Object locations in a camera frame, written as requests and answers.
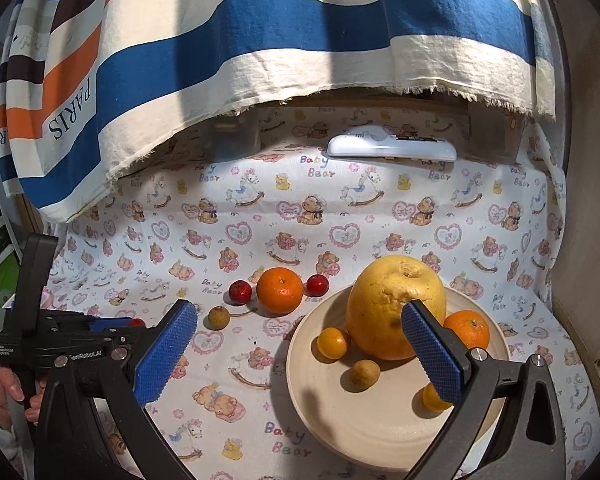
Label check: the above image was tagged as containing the brown longan fruit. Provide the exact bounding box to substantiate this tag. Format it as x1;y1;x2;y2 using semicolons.
207;306;230;330
349;360;381;391

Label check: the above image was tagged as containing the person's left hand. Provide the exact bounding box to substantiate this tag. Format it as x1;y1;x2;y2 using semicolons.
0;346;48;441

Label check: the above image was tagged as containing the brown wooden headboard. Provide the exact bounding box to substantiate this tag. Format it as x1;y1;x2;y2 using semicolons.
540;0;600;376

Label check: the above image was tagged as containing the large yellow pomelo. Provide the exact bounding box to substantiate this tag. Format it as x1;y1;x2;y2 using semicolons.
346;256;446;361

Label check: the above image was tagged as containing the striped Paris blanket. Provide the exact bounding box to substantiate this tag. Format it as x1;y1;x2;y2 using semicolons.
0;0;556;222

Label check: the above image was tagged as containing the small yellow kumquat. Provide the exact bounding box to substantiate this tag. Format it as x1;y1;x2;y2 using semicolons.
317;327;350;361
422;382;453;413

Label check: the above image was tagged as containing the baby bear print sheet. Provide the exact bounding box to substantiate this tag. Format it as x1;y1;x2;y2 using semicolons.
44;108;600;479

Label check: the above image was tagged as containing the beige round plate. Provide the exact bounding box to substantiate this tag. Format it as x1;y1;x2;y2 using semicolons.
285;278;512;474

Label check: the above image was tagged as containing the orange mandarin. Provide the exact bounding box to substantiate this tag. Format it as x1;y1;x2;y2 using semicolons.
257;268;304;315
443;310;490;350

